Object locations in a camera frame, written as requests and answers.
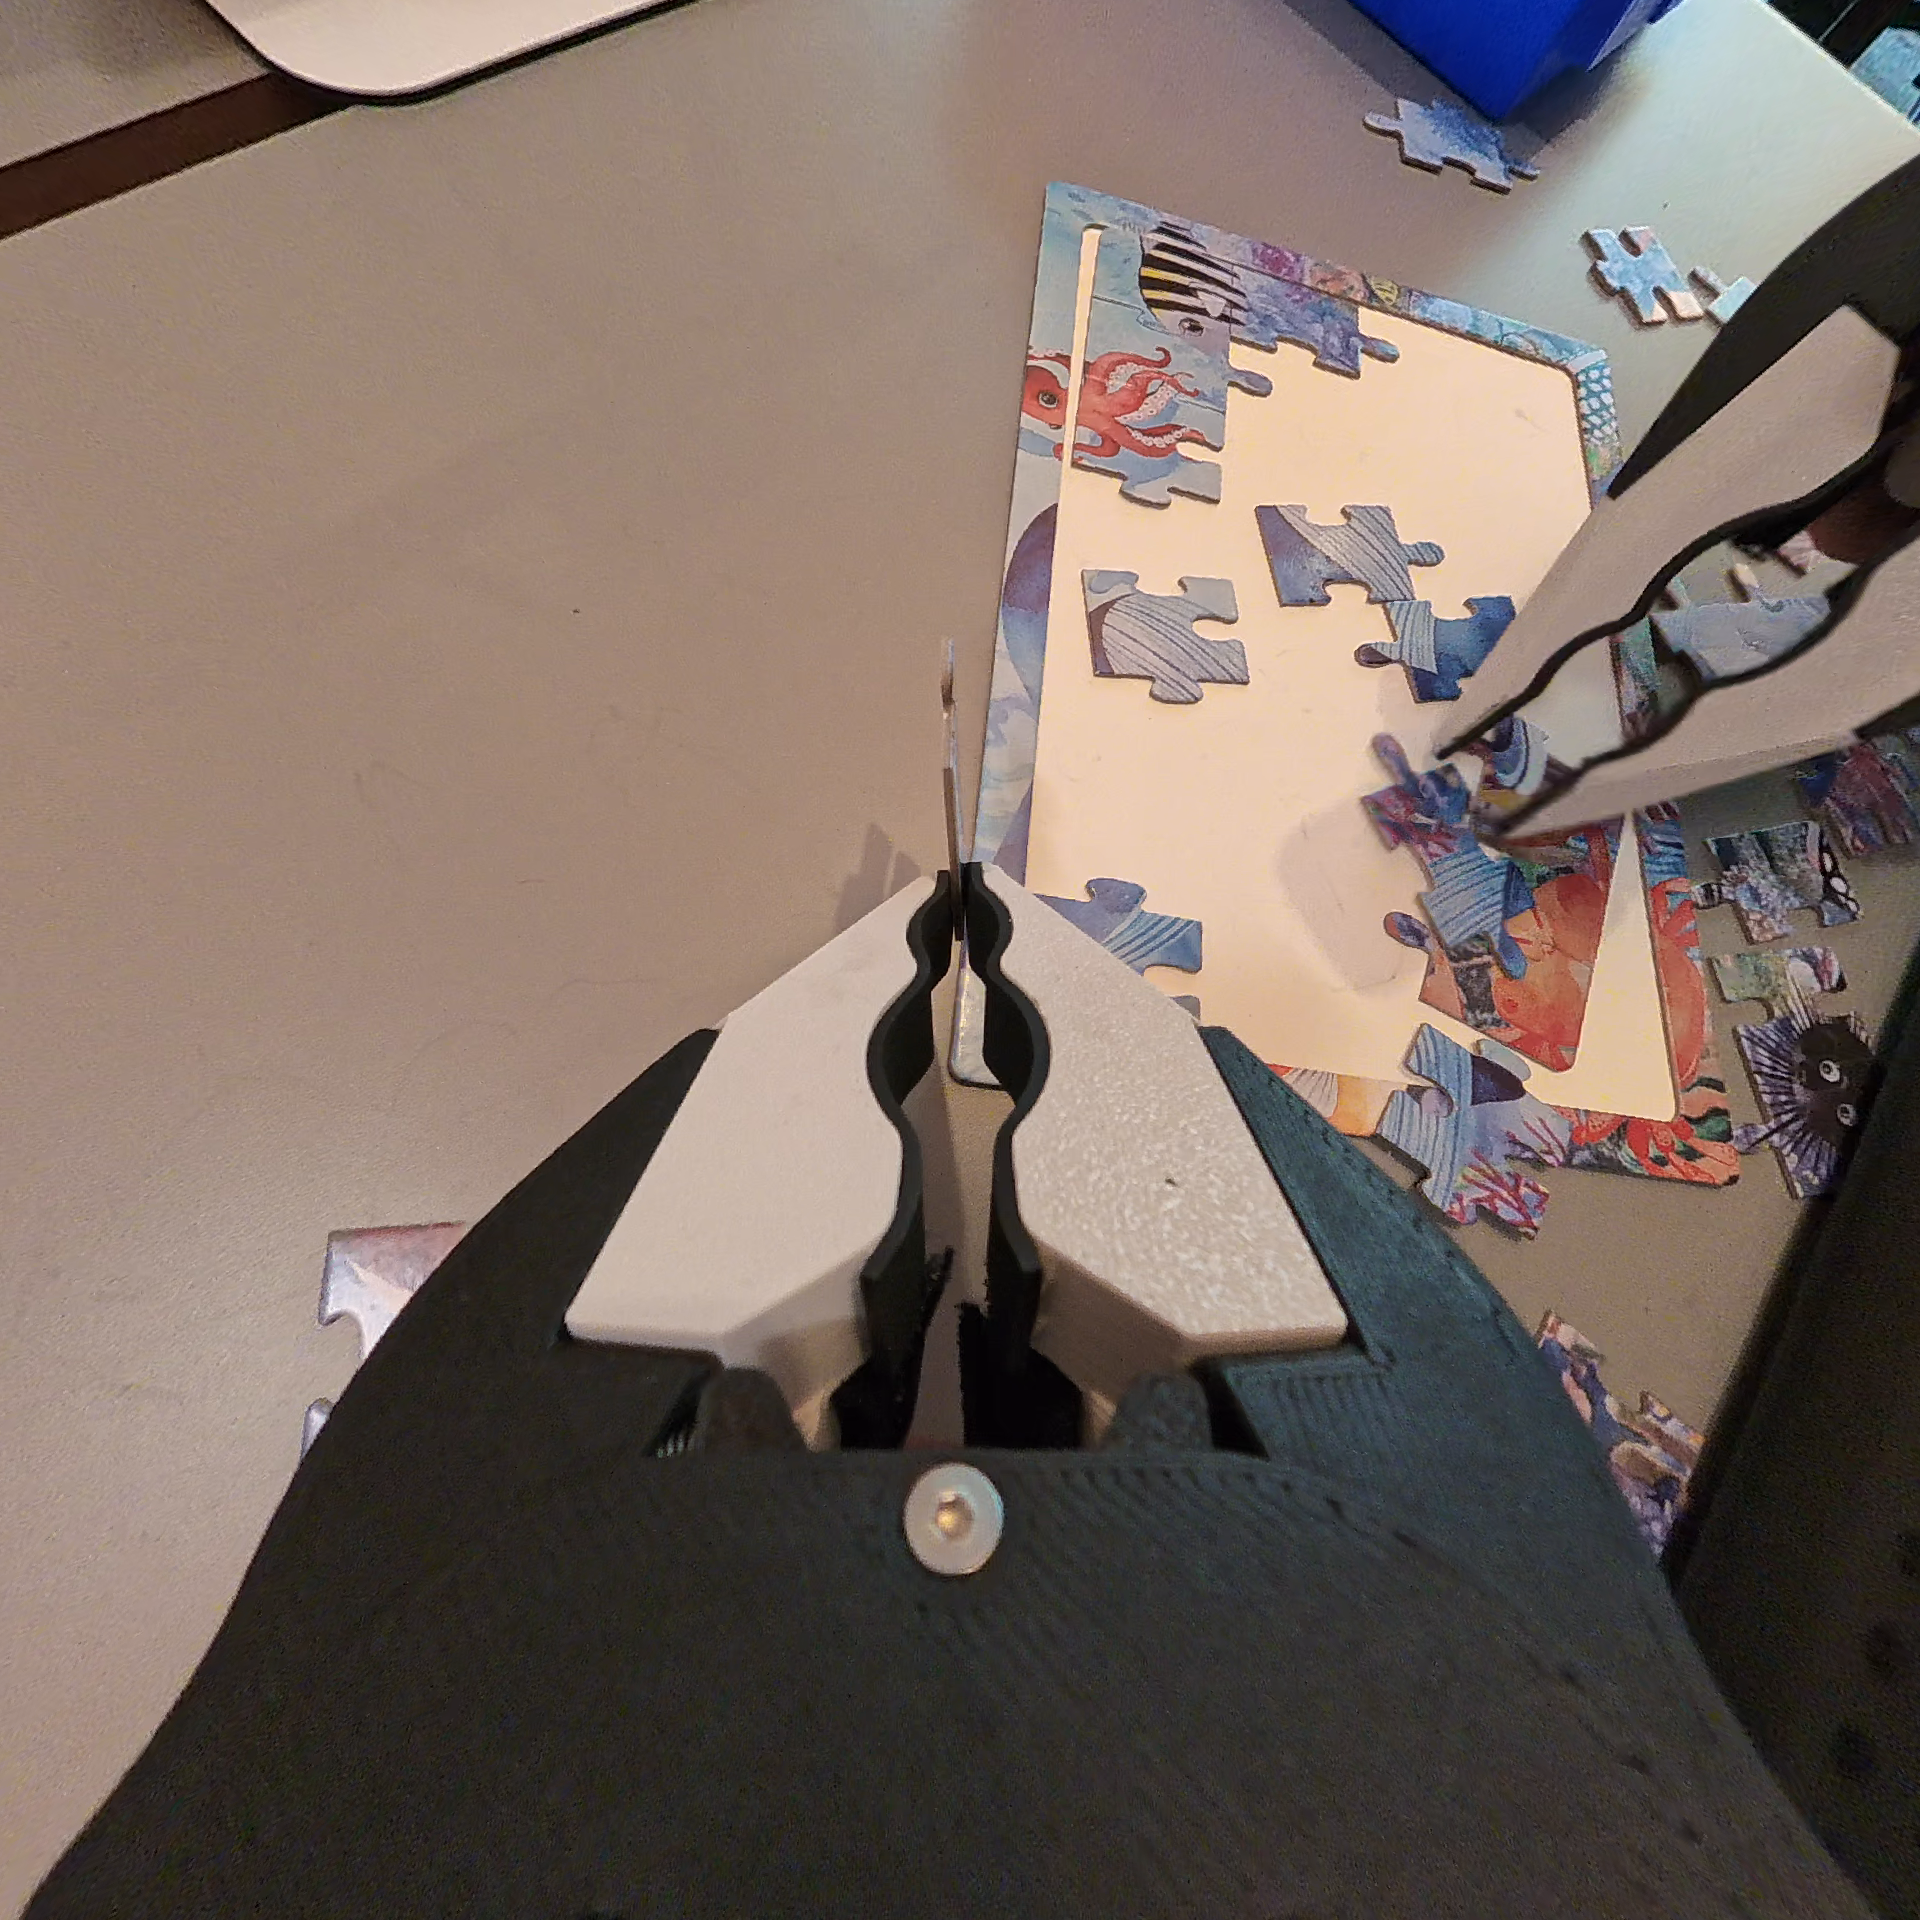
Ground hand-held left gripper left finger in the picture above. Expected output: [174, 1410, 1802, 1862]
[565, 874, 963, 1444]

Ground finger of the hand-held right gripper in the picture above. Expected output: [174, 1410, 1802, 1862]
[1431, 307, 1902, 759]
[1477, 546, 1920, 842]

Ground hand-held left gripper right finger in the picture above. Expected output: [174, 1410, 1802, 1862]
[960, 874, 1346, 1444]

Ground blue swoosh corner puzzle piece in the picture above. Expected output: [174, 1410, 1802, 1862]
[1037, 877, 1205, 999]

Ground dark blue striped puzzle piece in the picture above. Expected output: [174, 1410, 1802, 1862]
[1354, 594, 1518, 703]

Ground joined orange crab puzzle pieces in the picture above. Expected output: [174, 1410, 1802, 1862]
[1417, 721, 1630, 1074]

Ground striped whale belly puzzle piece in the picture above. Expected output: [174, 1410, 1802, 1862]
[1383, 839, 1537, 985]

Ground pink coral seahorse puzzle piece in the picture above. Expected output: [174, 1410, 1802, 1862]
[1363, 731, 1489, 863]

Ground dark blue striped whale piece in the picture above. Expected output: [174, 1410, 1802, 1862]
[1257, 503, 1445, 609]

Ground pale blue splash puzzle piece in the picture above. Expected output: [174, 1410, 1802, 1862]
[1366, 97, 1543, 193]

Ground sea print jigsaw puzzle board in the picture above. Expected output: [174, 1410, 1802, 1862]
[967, 180, 1742, 1187]

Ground purple blue edge puzzle piece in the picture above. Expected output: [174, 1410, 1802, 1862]
[1230, 270, 1402, 378]

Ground pale striped whale fin piece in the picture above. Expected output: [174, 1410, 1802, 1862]
[1079, 569, 1251, 703]

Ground striped fish puzzle piece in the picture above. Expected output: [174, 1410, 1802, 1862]
[1133, 225, 1256, 339]

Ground pale blue octopus arm piece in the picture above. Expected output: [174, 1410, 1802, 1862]
[1079, 335, 1279, 414]

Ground red octopus head puzzle piece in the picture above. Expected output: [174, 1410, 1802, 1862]
[1057, 397, 1225, 511]

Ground grey blue white puzzle piece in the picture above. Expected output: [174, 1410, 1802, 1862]
[1650, 586, 1920, 858]

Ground small blue purple puzzle piece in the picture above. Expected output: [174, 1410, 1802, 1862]
[1585, 225, 1753, 325]

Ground purple grey peeled puzzle piece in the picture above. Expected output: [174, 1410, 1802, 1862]
[299, 1223, 467, 1465]

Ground black spiny fish puzzle piece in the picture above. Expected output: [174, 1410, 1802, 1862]
[1711, 945, 1877, 1201]

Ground blue plastic bin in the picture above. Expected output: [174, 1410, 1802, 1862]
[1343, 0, 1682, 119]

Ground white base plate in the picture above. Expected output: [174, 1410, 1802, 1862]
[202, 0, 707, 99]

